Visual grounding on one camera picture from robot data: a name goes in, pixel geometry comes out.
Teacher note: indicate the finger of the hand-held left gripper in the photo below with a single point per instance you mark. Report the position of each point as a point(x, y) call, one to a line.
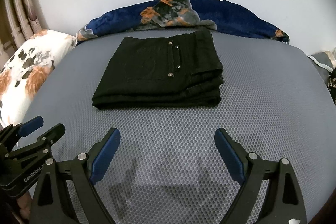
point(31, 124)
point(50, 136)

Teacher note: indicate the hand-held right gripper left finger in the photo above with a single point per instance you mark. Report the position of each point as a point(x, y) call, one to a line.
point(105, 158)

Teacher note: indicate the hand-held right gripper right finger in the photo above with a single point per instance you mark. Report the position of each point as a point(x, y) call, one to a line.
point(229, 155)

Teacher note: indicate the black pants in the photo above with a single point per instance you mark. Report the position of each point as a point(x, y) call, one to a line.
point(147, 74)

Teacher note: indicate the person's left hand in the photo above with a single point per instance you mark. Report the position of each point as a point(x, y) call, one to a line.
point(23, 207)

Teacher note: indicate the white floral pillow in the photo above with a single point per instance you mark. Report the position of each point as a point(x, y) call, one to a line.
point(31, 66)

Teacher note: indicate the grey mesh mattress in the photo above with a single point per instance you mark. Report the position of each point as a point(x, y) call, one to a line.
point(262, 98)

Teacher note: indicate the beige pleated curtain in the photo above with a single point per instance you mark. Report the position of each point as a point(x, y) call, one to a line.
point(21, 8)

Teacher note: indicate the black and white patterned cloth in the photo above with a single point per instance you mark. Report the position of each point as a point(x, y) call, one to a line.
point(332, 85)

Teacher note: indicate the blue floral blanket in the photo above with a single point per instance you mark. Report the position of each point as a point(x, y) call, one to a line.
point(236, 16)

